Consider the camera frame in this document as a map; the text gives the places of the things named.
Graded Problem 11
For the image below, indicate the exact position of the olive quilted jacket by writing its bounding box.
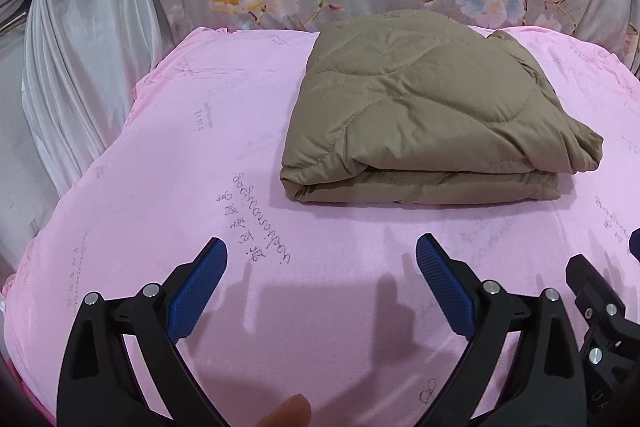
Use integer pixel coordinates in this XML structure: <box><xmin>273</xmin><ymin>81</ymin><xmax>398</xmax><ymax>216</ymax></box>
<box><xmin>280</xmin><ymin>11</ymin><xmax>603</xmax><ymax>206</ymax></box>

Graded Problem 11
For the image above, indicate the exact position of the person's left hand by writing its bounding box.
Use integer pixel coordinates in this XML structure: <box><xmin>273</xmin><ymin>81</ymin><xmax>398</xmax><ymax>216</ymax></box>
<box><xmin>257</xmin><ymin>393</ymin><xmax>311</xmax><ymax>427</ymax></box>

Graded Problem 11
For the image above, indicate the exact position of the pink bed sheet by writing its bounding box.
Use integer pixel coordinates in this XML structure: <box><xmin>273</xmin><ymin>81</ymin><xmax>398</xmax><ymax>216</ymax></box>
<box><xmin>4</xmin><ymin>27</ymin><xmax>639</xmax><ymax>426</ymax></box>

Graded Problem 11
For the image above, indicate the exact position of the white satin curtain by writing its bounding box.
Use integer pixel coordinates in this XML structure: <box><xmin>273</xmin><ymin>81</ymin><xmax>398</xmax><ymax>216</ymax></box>
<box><xmin>0</xmin><ymin>0</ymin><xmax>172</xmax><ymax>278</ymax></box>

